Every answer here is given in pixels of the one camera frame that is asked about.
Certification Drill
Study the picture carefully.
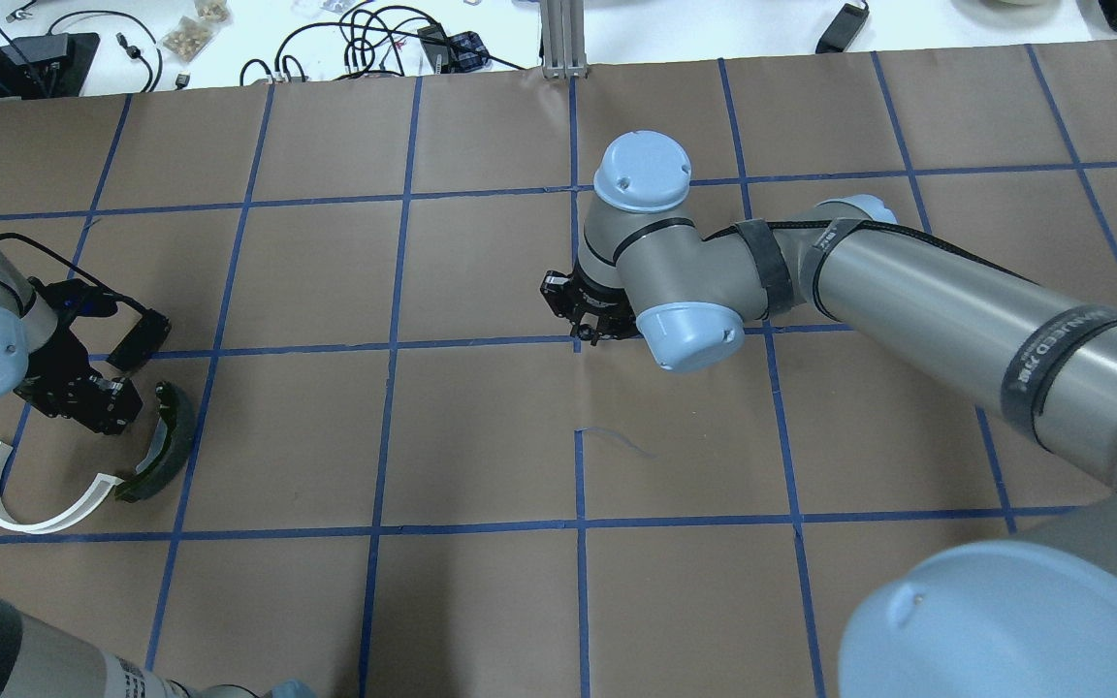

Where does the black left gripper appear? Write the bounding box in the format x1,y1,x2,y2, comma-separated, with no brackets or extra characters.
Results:
15,329,144,434

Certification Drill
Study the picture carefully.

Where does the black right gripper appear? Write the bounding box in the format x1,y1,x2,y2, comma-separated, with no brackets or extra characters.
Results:
540,270,639,346

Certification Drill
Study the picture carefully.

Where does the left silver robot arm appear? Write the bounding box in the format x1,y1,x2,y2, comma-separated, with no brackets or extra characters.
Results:
0,235,144,434

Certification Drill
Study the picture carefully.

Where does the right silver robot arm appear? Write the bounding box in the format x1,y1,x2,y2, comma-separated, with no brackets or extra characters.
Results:
540,131,1117,697

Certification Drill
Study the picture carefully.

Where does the black brake pad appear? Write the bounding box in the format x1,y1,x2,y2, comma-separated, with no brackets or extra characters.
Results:
106,309,172,374

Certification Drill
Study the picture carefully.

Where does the green curved brake shoe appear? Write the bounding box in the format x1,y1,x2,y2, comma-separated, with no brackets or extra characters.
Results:
112,381,198,503

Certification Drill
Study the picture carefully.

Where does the black monitor stand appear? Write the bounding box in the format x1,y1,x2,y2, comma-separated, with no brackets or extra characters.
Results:
0,34,101,98

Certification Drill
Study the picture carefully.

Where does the white curved plastic bracket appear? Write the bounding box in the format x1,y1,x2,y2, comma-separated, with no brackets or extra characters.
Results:
0,441,125,536

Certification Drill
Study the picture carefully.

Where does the aluminium frame post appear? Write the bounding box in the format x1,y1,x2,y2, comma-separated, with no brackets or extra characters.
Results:
540,0,589,79

